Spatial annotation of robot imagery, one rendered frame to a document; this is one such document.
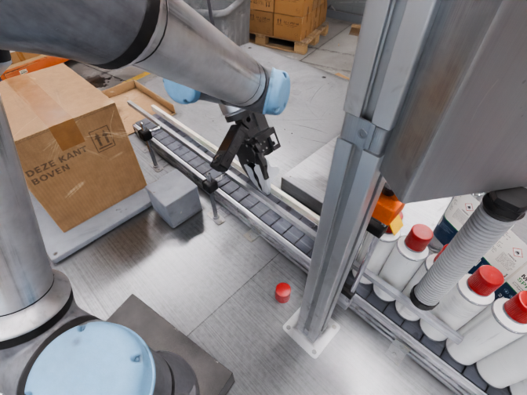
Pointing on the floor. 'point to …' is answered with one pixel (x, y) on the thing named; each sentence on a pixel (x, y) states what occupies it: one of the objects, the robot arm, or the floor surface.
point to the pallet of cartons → (288, 23)
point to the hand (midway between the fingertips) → (263, 191)
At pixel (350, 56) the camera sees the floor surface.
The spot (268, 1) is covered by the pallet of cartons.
